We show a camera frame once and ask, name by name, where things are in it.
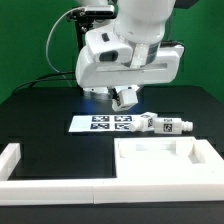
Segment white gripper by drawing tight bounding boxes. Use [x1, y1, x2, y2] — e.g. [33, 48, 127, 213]
[76, 25, 184, 104]

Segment white square table top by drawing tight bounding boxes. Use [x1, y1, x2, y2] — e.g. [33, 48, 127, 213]
[114, 137, 211, 179]

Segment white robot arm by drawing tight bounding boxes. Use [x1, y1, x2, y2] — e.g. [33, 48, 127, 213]
[76, 0, 199, 111]

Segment paper sheet with tags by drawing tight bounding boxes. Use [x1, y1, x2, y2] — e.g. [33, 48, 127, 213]
[69, 115, 138, 133]

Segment white U-shaped fence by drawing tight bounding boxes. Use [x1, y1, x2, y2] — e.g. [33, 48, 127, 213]
[0, 139, 224, 206]

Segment black camera on pole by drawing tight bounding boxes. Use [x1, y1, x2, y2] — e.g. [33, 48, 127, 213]
[66, 5, 117, 50]

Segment black cables on table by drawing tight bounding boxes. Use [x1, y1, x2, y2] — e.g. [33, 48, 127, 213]
[12, 70, 79, 95]

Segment grey cable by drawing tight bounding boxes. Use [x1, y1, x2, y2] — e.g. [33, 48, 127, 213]
[45, 7, 84, 88]

